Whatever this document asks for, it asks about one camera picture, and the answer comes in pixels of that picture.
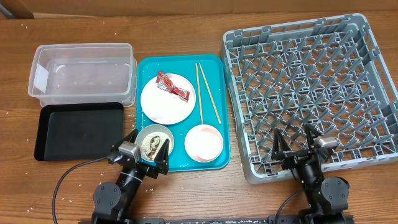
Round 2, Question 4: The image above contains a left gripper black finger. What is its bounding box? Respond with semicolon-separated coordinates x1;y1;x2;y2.
154;139;170;174
111;129;138;152

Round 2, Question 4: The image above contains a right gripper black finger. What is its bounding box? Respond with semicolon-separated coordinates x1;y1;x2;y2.
303;123;322;149
272;128;291;156

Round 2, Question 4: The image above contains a grey bowl with rice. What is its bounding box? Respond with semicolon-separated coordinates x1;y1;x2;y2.
136;124;174;162

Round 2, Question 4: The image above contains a red snack wrapper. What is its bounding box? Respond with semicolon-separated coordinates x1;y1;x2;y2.
155;71;190;102

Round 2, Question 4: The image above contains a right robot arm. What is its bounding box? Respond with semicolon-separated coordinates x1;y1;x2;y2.
271;124;354;224

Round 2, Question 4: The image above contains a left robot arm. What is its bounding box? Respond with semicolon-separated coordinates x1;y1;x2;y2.
91;129;170;223

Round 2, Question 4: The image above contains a grey dishwasher rack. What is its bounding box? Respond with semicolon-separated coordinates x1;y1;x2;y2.
221;13;397;184

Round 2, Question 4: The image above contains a large white plate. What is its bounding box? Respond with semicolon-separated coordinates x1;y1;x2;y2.
140;73;197;125

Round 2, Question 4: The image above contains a small pink bowl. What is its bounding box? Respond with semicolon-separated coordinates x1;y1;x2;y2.
184;124;224;163

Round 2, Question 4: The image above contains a black plastic tray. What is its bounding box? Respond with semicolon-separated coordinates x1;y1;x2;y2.
34;102;124;161

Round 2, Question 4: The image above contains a clear plastic bin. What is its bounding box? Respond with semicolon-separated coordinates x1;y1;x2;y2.
27;43;137;107

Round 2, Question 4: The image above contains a teal plastic tray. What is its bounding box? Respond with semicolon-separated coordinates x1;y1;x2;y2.
136;54;231;172

